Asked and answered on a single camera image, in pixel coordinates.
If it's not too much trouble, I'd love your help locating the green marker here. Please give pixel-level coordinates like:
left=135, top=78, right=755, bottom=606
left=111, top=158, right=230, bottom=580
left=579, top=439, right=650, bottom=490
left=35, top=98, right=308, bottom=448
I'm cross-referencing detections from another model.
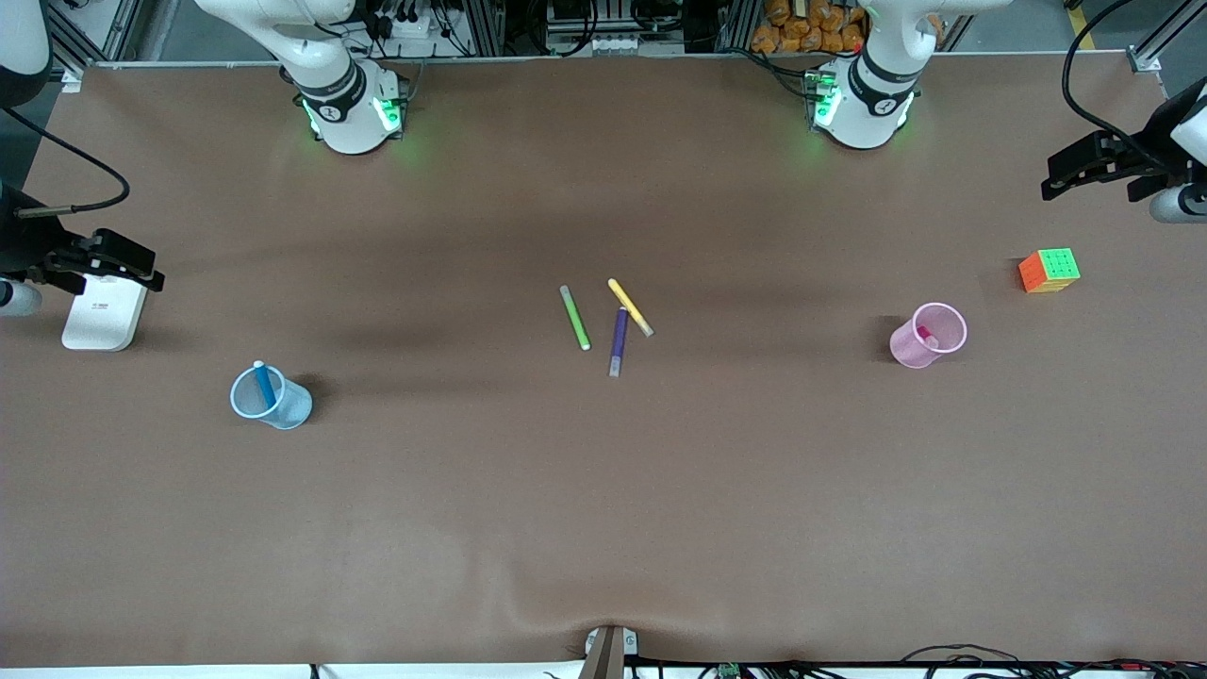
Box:
left=559, top=285, right=592, bottom=352

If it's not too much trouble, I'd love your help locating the white power strip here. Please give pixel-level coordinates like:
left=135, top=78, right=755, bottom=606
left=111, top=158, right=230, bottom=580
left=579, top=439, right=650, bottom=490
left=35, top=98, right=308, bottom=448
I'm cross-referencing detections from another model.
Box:
left=377, top=8, right=444, bottom=41

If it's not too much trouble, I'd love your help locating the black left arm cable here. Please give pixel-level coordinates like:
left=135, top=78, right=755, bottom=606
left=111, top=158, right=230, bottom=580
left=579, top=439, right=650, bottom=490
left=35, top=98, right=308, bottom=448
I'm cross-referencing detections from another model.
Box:
left=1062, top=0, right=1153, bottom=171

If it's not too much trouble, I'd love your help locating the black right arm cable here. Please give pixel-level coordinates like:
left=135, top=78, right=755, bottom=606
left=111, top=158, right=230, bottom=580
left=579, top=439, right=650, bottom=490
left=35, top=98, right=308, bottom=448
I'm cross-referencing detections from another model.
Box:
left=0, top=106, right=131, bottom=218

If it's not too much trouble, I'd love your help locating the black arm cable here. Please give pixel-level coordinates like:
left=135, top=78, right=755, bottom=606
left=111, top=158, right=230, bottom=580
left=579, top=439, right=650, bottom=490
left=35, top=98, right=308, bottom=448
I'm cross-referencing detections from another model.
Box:
left=1062, top=0, right=1153, bottom=171
left=0, top=106, right=131, bottom=218

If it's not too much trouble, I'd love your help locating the light blue plastic cup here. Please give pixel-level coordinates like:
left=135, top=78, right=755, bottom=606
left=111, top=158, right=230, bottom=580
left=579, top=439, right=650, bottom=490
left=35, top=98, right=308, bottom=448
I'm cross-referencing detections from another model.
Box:
left=230, top=364, right=313, bottom=431

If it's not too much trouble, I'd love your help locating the metal table clamp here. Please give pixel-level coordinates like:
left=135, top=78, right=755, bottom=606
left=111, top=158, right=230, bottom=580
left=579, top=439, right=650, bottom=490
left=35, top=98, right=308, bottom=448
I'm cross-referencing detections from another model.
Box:
left=585, top=625, right=638, bottom=679

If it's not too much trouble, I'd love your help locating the black floor cable bundle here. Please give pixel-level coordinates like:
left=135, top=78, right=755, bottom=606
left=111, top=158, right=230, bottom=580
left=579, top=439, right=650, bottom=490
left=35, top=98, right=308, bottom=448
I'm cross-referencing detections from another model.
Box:
left=901, top=644, right=1207, bottom=679

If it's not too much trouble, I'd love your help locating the yellow marker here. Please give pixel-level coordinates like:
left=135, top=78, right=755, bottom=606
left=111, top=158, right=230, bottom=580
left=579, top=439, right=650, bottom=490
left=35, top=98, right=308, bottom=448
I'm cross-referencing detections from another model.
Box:
left=607, top=277, right=654, bottom=339

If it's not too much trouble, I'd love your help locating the pink plastic cup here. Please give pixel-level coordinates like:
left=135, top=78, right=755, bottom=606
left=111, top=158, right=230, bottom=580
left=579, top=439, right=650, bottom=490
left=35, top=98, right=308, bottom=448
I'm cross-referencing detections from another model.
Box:
left=889, top=302, right=969, bottom=370

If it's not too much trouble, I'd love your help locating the multicoloured puzzle cube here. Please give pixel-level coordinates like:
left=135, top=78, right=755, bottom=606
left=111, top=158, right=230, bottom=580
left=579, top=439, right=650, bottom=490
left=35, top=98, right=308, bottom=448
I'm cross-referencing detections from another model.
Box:
left=1018, top=247, right=1082, bottom=294

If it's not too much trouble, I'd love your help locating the orange packets pile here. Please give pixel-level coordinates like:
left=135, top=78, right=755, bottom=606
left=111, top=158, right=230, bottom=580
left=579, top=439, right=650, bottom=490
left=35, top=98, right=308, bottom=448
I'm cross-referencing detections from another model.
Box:
left=752, top=0, right=867, bottom=54

